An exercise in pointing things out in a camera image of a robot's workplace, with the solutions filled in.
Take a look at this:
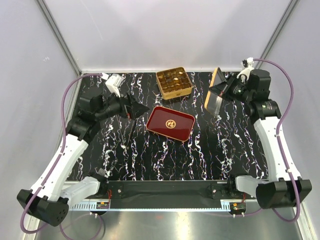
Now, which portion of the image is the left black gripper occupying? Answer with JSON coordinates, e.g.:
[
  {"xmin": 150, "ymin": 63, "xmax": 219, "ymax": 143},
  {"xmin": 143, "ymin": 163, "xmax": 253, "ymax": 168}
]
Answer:
[{"xmin": 95, "ymin": 87, "xmax": 150, "ymax": 121}]

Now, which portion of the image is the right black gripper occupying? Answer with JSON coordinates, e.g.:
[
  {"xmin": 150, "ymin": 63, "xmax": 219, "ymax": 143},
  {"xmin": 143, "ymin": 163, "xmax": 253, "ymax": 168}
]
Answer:
[{"xmin": 208, "ymin": 72, "xmax": 253, "ymax": 104}]

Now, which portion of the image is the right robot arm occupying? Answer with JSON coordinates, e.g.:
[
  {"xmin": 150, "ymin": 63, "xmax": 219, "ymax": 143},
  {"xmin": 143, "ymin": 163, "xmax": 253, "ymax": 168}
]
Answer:
[{"xmin": 204, "ymin": 68, "xmax": 312, "ymax": 209}]

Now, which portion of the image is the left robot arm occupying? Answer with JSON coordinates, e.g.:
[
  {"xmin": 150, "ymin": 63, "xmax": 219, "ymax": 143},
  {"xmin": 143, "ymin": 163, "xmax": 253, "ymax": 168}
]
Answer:
[{"xmin": 17, "ymin": 93, "xmax": 149, "ymax": 227}]

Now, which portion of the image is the gold chocolate tin box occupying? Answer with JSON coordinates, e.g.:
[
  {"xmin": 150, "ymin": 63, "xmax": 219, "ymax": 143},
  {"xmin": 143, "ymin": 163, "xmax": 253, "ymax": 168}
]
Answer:
[{"xmin": 155, "ymin": 66, "xmax": 194, "ymax": 100}]

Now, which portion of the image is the red lacquer tray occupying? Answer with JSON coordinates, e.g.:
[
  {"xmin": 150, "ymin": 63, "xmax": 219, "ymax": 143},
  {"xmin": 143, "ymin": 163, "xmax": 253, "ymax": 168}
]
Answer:
[{"xmin": 146, "ymin": 106, "xmax": 195, "ymax": 142}]

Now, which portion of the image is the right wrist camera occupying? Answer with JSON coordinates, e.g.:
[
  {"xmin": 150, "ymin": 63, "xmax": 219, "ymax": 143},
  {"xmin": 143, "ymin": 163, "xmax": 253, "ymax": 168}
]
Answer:
[{"xmin": 236, "ymin": 57, "xmax": 254, "ymax": 82}]

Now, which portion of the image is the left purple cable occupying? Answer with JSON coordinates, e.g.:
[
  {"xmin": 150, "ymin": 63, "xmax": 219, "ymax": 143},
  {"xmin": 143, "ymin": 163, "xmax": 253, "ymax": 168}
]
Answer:
[{"xmin": 19, "ymin": 72, "xmax": 108, "ymax": 238}]

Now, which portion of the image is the purple cable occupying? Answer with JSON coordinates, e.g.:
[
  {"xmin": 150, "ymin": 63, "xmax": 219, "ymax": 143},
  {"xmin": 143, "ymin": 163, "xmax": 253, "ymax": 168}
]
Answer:
[
  {"xmin": 19, "ymin": 72, "xmax": 108, "ymax": 238},
  {"xmin": 252, "ymin": 58, "xmax": 302, "ymax": 222}
]

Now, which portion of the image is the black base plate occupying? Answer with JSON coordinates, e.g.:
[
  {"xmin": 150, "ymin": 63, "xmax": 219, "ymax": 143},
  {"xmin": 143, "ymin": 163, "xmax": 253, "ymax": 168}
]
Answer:
[{"xmin": 108, "ymin": 180, "xmax": 243, "ymax": 209}]

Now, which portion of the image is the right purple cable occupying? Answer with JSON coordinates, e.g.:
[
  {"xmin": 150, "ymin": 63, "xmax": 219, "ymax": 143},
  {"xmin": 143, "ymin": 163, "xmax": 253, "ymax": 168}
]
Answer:
[{"xmin": 252, "ymin": 58, "xmax": 302, "ymax": 222}]

